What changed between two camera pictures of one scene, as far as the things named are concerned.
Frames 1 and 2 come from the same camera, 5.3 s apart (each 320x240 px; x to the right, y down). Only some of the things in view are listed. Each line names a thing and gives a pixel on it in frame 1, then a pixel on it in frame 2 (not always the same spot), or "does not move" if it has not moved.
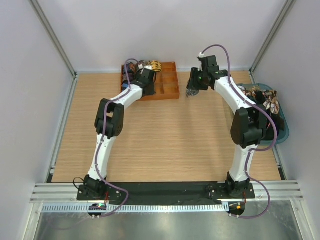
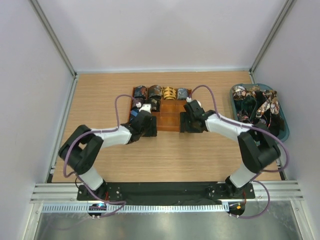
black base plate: x=213 y=193 does not move
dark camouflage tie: x=141 y=62 to x=154 y=92
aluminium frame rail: x=65 y=192 does not move
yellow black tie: x=156 y=66 to x=169 y=93
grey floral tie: x=191 y=92 to x=182 y=93
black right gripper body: x=197 y=80 to x=186 y=121
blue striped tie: x=124 y=86 to x=134 y=111
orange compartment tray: x=167 y=83 to x=168 y=117
